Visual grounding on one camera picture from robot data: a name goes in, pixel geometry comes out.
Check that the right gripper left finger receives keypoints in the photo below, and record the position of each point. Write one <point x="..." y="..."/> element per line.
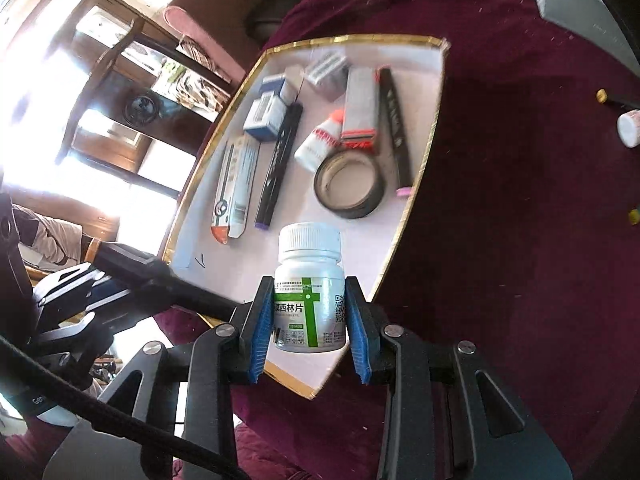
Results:
<point x="183" y="396"/>

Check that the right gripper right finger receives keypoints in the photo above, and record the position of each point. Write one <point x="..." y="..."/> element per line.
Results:
<point x="447" y="415"/>

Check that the green label white pill bottle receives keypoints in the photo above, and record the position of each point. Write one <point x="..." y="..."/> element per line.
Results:
<point x="309" y="290"/>

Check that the purple tip black marker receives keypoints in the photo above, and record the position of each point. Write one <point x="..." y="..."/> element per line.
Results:
<point x="277" y="169"/>

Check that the orange blue ointment box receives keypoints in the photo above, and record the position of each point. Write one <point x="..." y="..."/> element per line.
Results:
<point x="234" y="188"/>

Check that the brown tape roll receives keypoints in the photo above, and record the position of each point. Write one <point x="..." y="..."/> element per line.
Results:
<point x="350" y="184"/>

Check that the blue white medicine box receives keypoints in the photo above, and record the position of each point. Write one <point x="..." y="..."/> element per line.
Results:
<point x="276" y="94"/>

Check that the orange cap white bottle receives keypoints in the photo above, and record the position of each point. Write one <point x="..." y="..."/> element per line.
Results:
<point x="323" y="140"/>

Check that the grey barcode medicine box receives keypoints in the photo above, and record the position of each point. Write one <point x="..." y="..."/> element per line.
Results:
<point x="328" y="76"/>

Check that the black marker yellow end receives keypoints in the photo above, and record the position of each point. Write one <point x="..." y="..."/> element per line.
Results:
<point x="634" y="217"/>

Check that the red label white bottle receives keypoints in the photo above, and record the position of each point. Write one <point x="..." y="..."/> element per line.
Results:
<point x="628" y="128"/>

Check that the maroon bed cover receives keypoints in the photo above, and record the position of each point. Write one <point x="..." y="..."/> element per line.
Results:
<point x="519" y="238"/>

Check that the dark wooden chair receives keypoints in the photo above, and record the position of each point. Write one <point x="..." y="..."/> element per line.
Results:
<point x="127" y="100"/>

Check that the gold rimmed white tray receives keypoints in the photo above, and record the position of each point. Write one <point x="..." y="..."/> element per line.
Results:
<point x="369" y="243"/>

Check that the red striped grey box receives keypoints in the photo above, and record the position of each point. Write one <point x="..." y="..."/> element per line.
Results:
<point x="360" y="124"/>

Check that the black pink tip pen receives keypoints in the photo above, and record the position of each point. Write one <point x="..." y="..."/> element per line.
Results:
<point x="397" y="130"/>

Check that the black pen gold cap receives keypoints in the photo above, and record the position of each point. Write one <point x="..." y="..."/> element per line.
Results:
<point x="618" y="102"/>

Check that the large grey white box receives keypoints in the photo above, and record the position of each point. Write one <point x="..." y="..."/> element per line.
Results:
<point x="592" y="20"/>

